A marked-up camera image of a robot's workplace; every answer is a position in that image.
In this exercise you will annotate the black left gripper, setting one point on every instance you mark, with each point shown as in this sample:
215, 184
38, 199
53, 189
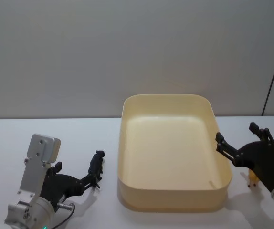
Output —
64, 186

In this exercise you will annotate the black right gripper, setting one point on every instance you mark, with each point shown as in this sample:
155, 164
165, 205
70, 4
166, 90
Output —
256, 157

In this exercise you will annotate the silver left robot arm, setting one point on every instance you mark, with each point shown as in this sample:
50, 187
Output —
35, 167

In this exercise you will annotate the yellow toy animal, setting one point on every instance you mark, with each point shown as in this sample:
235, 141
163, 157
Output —
252, 177

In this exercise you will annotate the cream plastic bin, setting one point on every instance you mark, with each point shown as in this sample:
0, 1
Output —
170, 143

